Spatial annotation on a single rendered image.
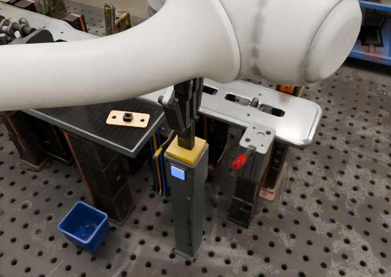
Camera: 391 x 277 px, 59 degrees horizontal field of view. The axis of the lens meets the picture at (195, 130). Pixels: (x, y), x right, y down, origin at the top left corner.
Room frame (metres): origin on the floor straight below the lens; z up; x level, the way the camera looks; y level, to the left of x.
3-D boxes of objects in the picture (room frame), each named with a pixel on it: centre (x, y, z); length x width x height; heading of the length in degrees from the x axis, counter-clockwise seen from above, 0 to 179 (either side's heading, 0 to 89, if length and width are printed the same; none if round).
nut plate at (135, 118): (0.49, 0.14, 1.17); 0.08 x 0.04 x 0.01; 81
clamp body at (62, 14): (1.32, 0.58, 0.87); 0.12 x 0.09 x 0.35; 153
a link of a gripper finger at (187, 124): (0.42, 0.02, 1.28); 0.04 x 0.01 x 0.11; 63
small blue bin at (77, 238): (0.46, 0.32, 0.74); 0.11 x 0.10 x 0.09; 63
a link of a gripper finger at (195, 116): (0.44, 0.01, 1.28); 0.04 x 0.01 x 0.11; 63
